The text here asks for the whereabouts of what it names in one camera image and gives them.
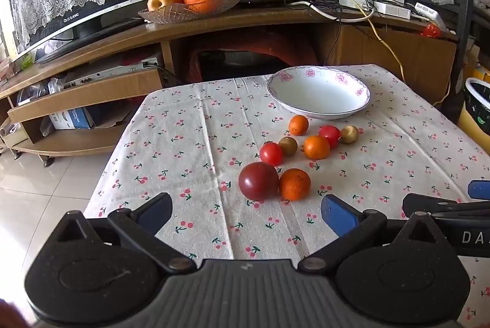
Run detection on small white box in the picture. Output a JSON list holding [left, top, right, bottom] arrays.
[[414, 2, 447, 31]]

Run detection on blue and white carton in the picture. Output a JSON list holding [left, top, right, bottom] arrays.
[[49, 106, 96, 131]]

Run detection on cherry print tablecloth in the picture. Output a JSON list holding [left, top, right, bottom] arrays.
[[83, 64, 490, 328]]

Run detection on white power strip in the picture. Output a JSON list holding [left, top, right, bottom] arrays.
[[339, 0, 412, 20]]

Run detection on silver set-top box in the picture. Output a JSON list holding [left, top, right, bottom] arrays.
[[61, 58, 163, 91]]

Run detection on small red tomato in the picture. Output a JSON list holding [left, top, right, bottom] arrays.
[[318, 125, 341, 150], [259, 142, 285, 167]]

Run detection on yellow cable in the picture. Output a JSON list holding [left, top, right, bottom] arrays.
[[241, 0, 451, 107]]

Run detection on white floral bowl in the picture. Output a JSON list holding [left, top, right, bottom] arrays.
[[267, 66, 371, 121]]

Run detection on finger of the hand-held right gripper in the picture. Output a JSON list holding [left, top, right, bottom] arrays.
[[402, 193, 490, 222], [468, 180, 490, 200]]

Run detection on wooden television stand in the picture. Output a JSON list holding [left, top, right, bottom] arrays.
[[0, 3, 460, 168]]

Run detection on large orange mandarin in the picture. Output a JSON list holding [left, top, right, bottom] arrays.
[[279, 168, 311, 202]]

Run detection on thick white cable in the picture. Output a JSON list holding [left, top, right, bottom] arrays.
[[286, 0, 375, 23]]

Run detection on black cable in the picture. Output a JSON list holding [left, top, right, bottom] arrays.
[[283, 0, 379, 69]]

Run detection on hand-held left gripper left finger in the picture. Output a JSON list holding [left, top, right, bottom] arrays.
[[49, 192, 198, 273]]

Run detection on large dark red tomato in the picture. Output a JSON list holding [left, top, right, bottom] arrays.
[[238, 162, 280, 201]]

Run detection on small orange mandarin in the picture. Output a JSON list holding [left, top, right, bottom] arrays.
[[304, 135, 331, 160], [288, 115, 309, 136]]

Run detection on yellow trash bin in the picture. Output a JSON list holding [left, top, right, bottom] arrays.
[[457, 77, 490, 153]]

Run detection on glass fruit dish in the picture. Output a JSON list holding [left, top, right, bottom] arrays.
[[138, 0, 246, 24]]

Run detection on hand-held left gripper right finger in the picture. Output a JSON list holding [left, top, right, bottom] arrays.
[[298, 194, 448, 273]]

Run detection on small brown round fruit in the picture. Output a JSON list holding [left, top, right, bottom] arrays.
[[278, 136, 298, 156], [340, 125, 360, 144]]

